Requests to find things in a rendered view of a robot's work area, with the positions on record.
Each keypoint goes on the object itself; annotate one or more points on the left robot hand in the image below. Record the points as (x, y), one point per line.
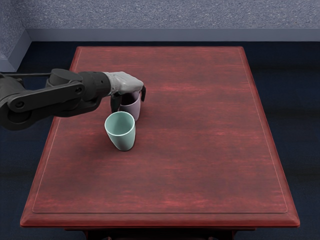
(125, 82)

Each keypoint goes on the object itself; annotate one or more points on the pale pink cup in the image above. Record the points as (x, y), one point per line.
(133, 106)

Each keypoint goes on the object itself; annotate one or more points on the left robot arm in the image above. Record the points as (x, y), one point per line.
(57, 92)

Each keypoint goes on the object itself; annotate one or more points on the mint green cup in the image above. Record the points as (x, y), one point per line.
(122, 135)

